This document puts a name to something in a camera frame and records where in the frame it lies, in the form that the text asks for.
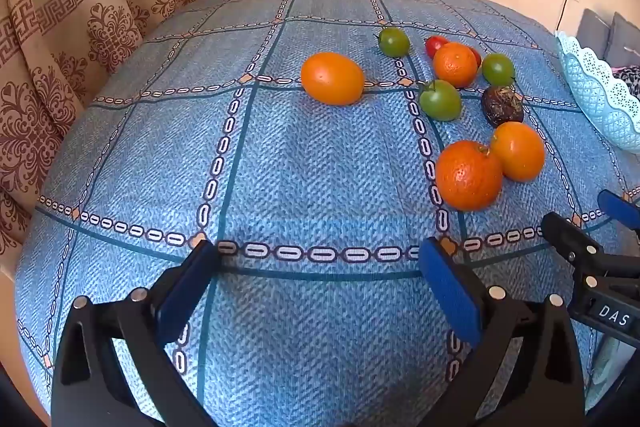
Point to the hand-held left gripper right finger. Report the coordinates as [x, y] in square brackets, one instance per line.
[450, 292]

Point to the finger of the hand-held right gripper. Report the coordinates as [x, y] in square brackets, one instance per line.
[620, 207]
[570, 237]

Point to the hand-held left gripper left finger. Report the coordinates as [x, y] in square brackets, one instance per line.
[187, 292]

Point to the round smooth orange fruit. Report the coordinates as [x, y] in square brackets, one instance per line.
[519, 151]

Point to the light blue plastic basket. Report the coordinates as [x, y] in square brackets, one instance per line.
[595, 92]

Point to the large textured orange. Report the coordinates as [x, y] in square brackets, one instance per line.
[469, 175]

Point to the dark wrinkled passion fruit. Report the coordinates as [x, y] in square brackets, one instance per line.
[502, 106]

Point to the green tomato with stem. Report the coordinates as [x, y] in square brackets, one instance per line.
[440, 100]

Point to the leopard print cloth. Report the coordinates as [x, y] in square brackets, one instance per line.
[631, 81]

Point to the blue checked bedsheet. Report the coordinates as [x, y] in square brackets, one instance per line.
[300, 157]

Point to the grey sofa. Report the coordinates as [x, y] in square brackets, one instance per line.
[595, 32]

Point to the small red tomato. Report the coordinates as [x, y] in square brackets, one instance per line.
[477, 56]

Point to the small textured orange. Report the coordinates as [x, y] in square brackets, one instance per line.
[455, 64]

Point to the oval smooth orange fruit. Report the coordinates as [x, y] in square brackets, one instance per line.
[332, 78]

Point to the beige patterned curtain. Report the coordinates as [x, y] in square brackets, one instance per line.
[75, 32]

